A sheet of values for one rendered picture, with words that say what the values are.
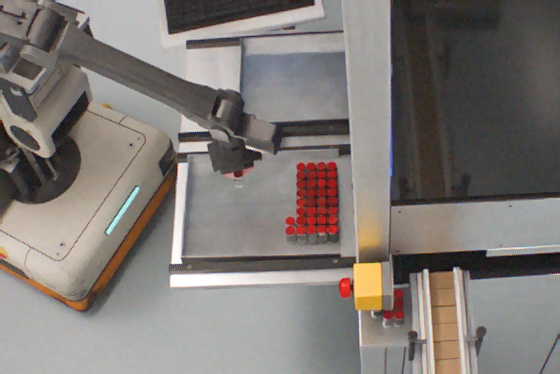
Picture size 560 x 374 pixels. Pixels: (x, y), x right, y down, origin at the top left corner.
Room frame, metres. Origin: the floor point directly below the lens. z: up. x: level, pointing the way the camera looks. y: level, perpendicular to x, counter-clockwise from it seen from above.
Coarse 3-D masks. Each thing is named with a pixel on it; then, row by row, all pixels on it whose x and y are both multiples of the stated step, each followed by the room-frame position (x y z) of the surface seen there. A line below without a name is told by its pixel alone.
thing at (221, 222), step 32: (192, 160) 1.17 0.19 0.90; (288, 160) 1.14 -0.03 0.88; (320, 160) 1.12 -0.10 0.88; (192, 192) 1.10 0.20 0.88; (224, 192) 1.08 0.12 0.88; (256, 192) 1.07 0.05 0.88; (288, 192) 1.05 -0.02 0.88; (192, 224) 1.02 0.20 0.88; (224, 224) 1.00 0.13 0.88; (256, 224) 0.99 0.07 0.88; (192, 256) 0.92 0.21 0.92; (224, 256) 0.91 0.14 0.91; (256, 256) 0.90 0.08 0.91; (288, 256) 0.88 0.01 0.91; (320, 256) 0.87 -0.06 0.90
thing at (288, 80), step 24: (240, 48) 1.46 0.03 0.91; (264, 48) 1.48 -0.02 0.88; (288, 48) 1.46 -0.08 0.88; (312, 48) 1.45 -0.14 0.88; (336, 48) 1.44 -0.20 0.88; (240, 72) 1.39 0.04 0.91; (264, 72) 1.40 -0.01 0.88; (288, 72) 1.39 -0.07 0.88; (312, 72) 1.37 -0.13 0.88; (336, 72) 1.36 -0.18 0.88; (264, 96) 1.33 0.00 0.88; (288, 96) 1.32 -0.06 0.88; (312, 96) 1.30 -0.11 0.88; (336, 96) 1.29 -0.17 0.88; (264, 120) 1.26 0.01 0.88; (288, 120) 1.22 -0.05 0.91; (312, 120) 1.21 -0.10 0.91; (336, 120) 1.20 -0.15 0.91
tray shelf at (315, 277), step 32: (256, 32) 1.54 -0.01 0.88; (288, 32) 1.52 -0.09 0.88; (192, 64) 1.47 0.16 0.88; (224, 64) 1.45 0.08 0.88; (192, 128) 1.28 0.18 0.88; (352, 192) 1.03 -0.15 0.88; (352, 224) 0.95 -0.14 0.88; (352, 256) 0.87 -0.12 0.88; (192, 288) 0.87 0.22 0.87; (224, 288) 0.86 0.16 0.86
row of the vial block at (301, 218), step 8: (304, 168) 1.08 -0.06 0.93; (296, 176) 1.06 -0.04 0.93; (304, 176) 1.06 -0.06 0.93; (296, 184) 1.04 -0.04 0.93; (304, 184) 1.04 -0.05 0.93; (296, 192) 1.02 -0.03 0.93; (304, 192) 1.02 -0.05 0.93; (296, 200) 1.00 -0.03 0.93; (304, 200) 1.00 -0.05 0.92; (304, 208) 0.98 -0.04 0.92; (296, 216) 0.97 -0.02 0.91; (304, 216) 0.97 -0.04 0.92; (296, 224) 0.95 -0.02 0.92; (304, 224) 0.95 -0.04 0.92; (296, 232) 0.93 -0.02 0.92; (304, 232) 0.92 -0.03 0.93; (304, 240) 0.92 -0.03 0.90
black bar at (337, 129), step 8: (288, 128) 1.21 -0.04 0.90; (296, 128) 1.21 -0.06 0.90; (304, 128) 1.20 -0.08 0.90; (312, 128) 1.20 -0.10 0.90; (320, 128) 1.20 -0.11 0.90; (328, 128) 1.19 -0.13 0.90; (336, 128) 1.19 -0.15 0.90; (344, 128) 1.18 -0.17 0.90; (184, 136) 1.24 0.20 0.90; (192, 136) 1.24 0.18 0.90; (200, 136) 1.23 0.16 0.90; (208, 136) 1.23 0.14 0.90; (288, 136) 1.20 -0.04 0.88
